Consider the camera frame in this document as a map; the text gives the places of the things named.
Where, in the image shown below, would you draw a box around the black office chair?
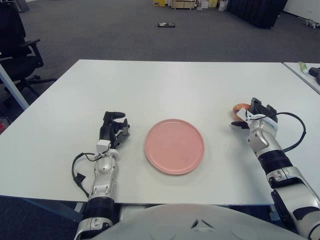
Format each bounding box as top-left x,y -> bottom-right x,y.
0,2 -> 57,106

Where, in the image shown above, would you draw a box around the black cabinet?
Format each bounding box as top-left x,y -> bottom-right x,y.
226,0 -> 288,29

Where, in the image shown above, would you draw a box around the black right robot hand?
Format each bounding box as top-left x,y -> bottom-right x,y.
230,97 -> 278,129

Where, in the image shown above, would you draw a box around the grey bin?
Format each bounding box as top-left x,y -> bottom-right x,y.
16,0 -> 31,13

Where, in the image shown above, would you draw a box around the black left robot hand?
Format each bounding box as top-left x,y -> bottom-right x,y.
99,110 -> 132,150

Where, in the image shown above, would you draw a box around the white cardboard boxes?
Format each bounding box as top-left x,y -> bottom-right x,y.
196,0 -> 210,11

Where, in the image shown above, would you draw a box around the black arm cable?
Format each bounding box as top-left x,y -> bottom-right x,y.
274,111 -> 307,153
71,152 -> 101,198

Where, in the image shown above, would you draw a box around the small red item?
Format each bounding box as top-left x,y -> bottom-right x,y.
0,116 -> 11,134

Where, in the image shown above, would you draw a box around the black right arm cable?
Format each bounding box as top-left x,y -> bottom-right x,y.
274,111 -> 307,153

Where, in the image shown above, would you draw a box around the wooden crate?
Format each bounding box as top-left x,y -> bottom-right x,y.
171,0 -> 196,11

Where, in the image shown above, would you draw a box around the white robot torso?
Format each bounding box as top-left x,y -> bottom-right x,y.
94,203 -> 308,240

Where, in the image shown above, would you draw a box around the grey robot dog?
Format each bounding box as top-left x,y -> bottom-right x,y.
302,18 -> 320,29

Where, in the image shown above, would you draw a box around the pink round plate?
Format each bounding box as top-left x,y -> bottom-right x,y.
144,118 -> 206,176

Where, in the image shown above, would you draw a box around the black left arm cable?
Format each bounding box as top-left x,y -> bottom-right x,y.
71,152 -> 101,198

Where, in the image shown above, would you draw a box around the red yellow apple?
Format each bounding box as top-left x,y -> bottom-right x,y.
232,102 -> 252,121

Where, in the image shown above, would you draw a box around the grey blue table leg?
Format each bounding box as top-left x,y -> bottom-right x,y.
0,66 -> 29,111

